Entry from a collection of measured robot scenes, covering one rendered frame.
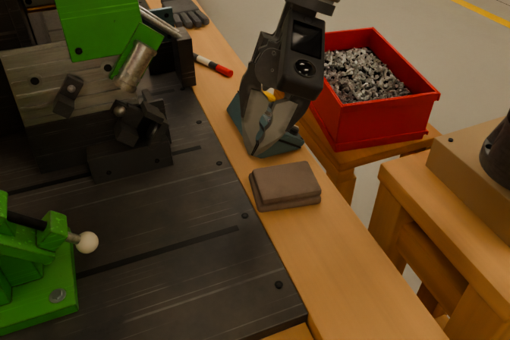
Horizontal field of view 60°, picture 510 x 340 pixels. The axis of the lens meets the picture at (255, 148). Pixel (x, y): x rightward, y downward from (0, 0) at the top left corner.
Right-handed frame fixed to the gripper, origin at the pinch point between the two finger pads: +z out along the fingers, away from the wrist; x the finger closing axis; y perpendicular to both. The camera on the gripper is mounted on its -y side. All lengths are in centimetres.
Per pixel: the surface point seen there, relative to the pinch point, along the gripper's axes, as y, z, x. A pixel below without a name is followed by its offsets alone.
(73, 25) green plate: 14.1, -5.0, 29.1
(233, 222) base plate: 1.9, 12.9, -1.1
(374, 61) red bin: 50, -11, -29
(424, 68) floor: 215, 0, -124
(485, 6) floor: 306, -54, -192
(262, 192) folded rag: 4.0, 7.9, -4.1
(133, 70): 13.1, -1.4, 19.2
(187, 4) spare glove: 73, -6, 18
